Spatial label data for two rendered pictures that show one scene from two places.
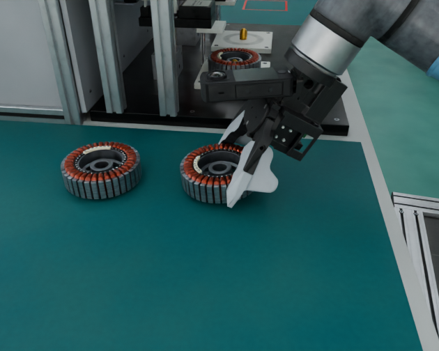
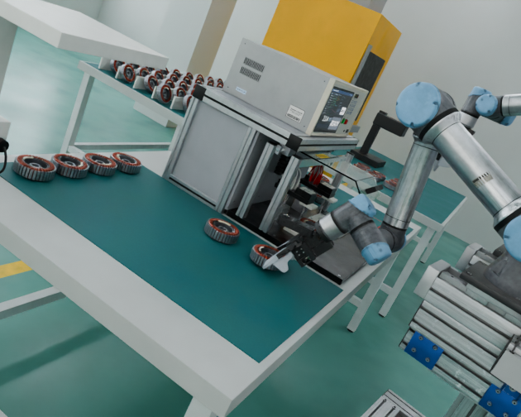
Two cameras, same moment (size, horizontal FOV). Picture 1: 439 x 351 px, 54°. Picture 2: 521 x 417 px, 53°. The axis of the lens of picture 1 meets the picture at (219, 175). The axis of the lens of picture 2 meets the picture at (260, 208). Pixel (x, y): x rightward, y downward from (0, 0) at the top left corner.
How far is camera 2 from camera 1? 1.00 m
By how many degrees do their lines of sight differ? 20
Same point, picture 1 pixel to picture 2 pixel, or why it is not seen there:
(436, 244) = not seen: outside the picture
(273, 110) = (299, 239)
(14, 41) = (216, 164)
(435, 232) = not seen: outside the picture
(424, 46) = (360, 242)
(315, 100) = (318, 245)
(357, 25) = (341, 222)
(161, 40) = (277, 196)
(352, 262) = (295, 307)
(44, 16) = (236, 161)
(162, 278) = (224, 270)
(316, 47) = (325, 223)
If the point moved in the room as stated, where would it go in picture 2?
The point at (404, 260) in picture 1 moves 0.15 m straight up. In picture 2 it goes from (316, 318) to (340, 272)
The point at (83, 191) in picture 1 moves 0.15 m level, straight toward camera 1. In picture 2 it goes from (211, 232) to (206, 252)
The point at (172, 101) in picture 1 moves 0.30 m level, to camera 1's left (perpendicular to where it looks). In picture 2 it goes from (267, 224) to (194, 184)
